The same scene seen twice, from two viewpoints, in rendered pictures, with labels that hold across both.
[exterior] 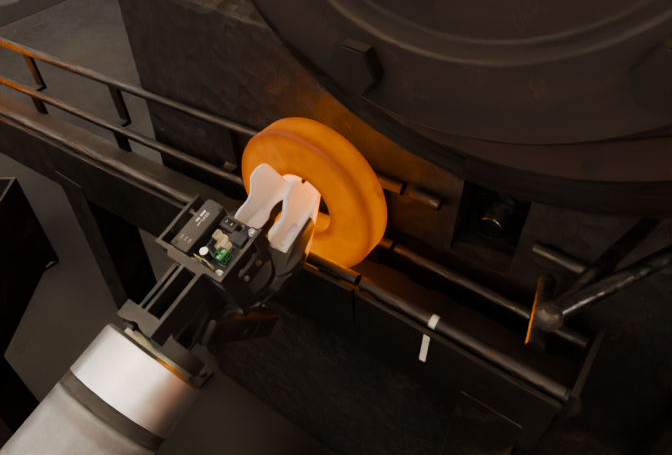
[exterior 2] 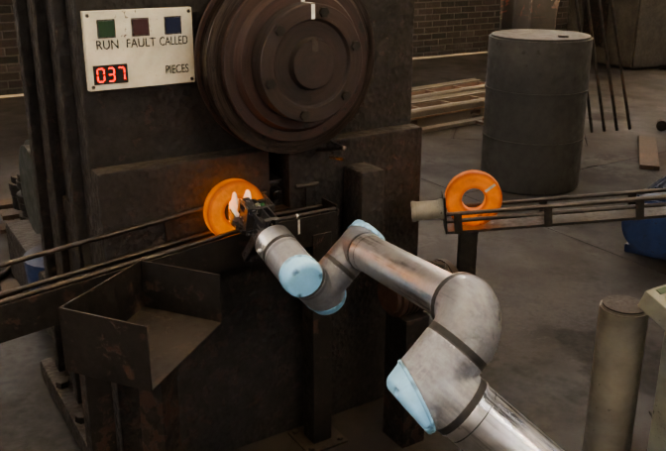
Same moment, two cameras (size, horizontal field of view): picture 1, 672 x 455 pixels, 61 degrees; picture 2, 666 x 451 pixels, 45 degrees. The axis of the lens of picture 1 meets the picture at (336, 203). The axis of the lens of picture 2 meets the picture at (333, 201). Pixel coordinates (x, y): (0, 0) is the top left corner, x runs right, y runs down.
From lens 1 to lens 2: 1.81 m
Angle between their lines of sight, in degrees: 61
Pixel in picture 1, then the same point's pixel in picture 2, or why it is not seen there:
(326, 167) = (246, 185)
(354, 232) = not seen: hidden behind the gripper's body
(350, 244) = not seen: hidden behind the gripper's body
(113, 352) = (276, 228)
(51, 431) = (289, 243)
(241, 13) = (173, 162)
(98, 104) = not seen: outside the picture
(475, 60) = (321, 105)
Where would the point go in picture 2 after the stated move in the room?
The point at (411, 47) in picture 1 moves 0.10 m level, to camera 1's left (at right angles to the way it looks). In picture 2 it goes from (311, 107) to (293, 115)
